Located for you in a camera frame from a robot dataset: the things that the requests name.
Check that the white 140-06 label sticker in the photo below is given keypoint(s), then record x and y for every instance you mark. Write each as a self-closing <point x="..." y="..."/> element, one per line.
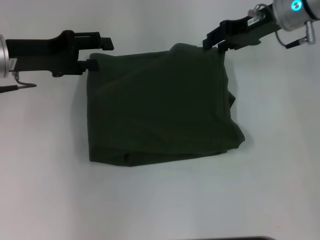
<point x="253" y="20"/>

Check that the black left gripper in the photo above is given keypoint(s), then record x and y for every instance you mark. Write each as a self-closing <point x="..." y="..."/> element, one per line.
<point x="45" y="53"/>

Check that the dark green FREE! t-shirt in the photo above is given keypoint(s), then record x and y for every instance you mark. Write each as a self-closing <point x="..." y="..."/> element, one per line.
<point x="162" y="105"/>

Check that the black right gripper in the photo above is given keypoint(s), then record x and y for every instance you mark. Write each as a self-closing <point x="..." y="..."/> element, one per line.
<point x="247" y="30"/>

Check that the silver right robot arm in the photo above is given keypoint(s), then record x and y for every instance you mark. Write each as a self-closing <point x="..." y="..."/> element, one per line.
<point x="297" y="13"/>

